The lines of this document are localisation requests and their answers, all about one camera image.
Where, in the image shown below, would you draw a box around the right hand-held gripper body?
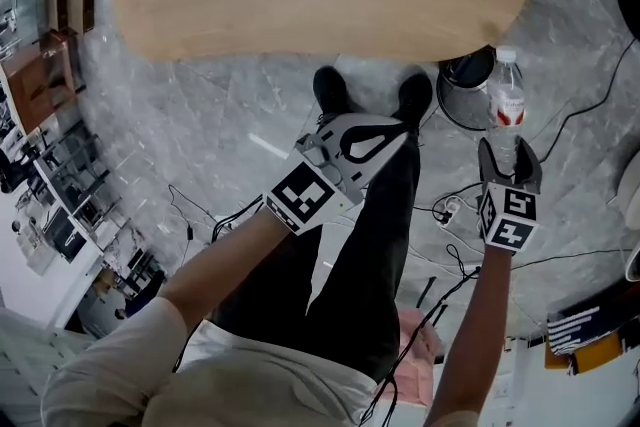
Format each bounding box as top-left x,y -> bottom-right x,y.
476,181 -> 542,258

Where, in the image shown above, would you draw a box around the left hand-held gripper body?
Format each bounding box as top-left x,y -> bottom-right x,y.
262,129 -> 362,236

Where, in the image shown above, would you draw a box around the black waste bin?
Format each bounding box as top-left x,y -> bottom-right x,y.
435,47 -> 497,132

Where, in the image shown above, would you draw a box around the clear plastic water bottle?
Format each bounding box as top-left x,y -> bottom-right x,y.
485,45 -> 527,176

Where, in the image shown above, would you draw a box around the person's left forearm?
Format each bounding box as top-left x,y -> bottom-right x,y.
157,209 -> 296,331

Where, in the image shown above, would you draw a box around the person's right forearm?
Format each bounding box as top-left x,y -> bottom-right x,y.
424,244 -> 516,427

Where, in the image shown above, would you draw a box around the person's left black shoe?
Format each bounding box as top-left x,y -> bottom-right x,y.
312,65 -> 351,116

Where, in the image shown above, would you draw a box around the person's black shoe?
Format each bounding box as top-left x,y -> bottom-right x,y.
397,72 -> 434,126
312,65 -> 351,116

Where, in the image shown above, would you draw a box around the person's right black shoe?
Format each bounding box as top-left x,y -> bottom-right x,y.
397,72 -> 434,126

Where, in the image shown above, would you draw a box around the white power strip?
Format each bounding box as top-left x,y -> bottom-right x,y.
439,195 -> 461,227

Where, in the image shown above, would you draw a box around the round white basket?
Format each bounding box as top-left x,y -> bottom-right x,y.
617,149 -> 640,284

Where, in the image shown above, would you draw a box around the person's black trousers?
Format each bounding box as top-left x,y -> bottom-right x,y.
209,134 -> 422,384

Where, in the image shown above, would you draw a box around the black striped orange bag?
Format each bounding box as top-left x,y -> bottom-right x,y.
543,304 -> 625,374

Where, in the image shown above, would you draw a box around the pink cloth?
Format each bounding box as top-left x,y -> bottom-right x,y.
394,307 -> 446,406

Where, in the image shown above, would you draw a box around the person's white shirt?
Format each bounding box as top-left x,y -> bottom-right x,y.
39,297 -> 379,427

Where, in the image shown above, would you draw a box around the brown wooden cabinet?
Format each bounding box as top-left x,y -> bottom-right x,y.
0,27 -> 89,136

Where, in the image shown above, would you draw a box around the black fan cable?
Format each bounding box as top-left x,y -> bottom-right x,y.
529,37 -> 640,166

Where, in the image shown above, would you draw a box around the black cable bundle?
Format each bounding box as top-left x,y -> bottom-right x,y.
357,264 -> 484,427

